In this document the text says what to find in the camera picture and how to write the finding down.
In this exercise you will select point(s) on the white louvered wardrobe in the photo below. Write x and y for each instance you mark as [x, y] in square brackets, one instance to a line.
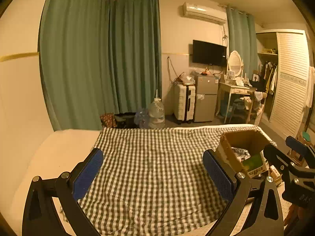
[288, 49]

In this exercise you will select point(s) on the large green curtain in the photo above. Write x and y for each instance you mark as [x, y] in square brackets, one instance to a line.
[97, 57]

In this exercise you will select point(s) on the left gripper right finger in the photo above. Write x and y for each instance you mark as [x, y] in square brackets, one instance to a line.
[265, 216]

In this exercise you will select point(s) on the green curtain by window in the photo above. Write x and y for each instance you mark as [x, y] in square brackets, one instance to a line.
[242, 38]

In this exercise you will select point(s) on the white hard suitcase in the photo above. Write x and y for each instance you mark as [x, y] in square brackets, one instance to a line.
[184, 101]

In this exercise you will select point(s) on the white air conditioner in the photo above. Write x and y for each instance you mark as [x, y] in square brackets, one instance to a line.
[204, 13]

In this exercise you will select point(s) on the wooden chair with clothes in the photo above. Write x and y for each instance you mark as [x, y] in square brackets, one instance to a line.
[256, 106]

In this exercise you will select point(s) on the silver mini fridge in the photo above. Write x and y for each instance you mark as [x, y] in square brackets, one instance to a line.
[205, 98]

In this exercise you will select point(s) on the brown patterned bag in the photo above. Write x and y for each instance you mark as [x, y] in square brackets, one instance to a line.
[108, 120]

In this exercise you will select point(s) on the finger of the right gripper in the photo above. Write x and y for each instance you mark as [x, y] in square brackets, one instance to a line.
[300, 152]
[283, 163]

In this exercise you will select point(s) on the green white carton box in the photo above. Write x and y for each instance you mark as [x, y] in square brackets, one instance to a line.
[255, 165]

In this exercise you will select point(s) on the white oval mirror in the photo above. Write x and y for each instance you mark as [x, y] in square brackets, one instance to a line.
[235, 63]

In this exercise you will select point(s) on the white vanity table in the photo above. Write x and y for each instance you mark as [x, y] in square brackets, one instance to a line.
[232, 92]

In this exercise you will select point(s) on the green white checkered cloth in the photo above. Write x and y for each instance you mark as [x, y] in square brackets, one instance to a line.
[157, 174]

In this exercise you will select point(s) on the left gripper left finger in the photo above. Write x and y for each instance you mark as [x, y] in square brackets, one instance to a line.
[40, 215]

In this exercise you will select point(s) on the large clear water bottle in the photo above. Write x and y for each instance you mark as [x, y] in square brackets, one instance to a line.
[156, 113]

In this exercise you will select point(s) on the black wall television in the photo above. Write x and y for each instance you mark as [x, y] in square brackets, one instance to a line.
[209, 53]

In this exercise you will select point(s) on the brown cardboard box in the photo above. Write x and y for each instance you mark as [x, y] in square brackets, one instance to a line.
[235, 147]

